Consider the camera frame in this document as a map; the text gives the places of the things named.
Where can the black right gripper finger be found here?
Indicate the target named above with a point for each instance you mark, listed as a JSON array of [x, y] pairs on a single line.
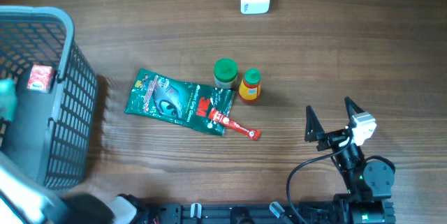
[[351, 107], [313, 130]]

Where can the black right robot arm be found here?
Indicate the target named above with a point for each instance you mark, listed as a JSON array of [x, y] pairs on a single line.
[[368, 180]]

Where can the orange sauce bottle green cap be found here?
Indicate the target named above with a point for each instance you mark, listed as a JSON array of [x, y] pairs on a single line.
[[250, 86]]

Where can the green lid jar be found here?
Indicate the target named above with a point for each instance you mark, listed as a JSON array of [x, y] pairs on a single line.
[[225, 73]]

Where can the green 3M gloves package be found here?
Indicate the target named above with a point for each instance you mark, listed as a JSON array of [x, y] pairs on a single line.
[[184, 103]]

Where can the grey plastic mesh basket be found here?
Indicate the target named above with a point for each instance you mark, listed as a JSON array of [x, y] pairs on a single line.
[[49, 137]]

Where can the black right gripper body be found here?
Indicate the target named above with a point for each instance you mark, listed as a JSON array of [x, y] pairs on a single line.
[[331, 139]]

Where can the teal tissue pack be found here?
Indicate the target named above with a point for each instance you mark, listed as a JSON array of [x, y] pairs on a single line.
[[8, 99]]

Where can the red small snack box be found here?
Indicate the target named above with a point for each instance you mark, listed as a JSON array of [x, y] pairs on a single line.
[[40, 78]]

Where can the red stick sachet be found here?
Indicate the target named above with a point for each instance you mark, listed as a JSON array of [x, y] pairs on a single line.
[[226, 121]]

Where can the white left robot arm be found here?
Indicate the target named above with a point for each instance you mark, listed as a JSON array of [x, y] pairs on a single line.
[[25, 201]]

